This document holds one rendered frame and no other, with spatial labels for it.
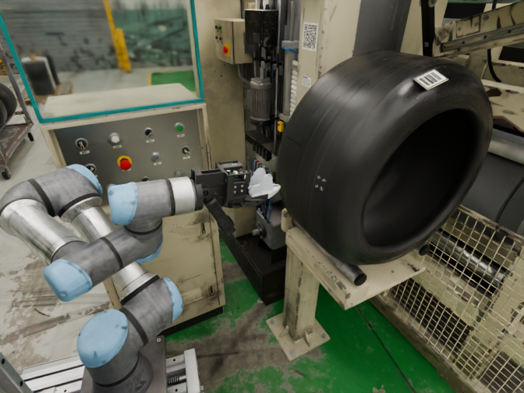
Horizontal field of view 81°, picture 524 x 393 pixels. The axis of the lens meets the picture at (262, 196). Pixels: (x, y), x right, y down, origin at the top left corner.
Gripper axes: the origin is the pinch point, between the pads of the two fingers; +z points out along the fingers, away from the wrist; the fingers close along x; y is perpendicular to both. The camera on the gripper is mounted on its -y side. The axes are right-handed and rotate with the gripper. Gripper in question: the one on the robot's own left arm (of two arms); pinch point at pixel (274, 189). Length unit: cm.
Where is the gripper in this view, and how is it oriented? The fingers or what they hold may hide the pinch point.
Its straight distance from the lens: 73.5
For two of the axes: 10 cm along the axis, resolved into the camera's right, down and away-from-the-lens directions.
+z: 8.8, -1.5, 4.5
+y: 1.0, -8.7, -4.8
